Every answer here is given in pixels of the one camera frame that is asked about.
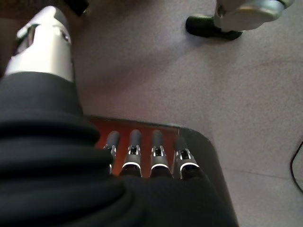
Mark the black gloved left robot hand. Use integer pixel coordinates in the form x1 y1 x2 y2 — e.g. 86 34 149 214
0 5 238 227

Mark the red-brown wooden cabinet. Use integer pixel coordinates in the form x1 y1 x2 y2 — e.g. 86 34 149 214
89 115 240 227

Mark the black floor cable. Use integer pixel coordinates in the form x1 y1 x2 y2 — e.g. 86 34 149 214
290 141 303 192

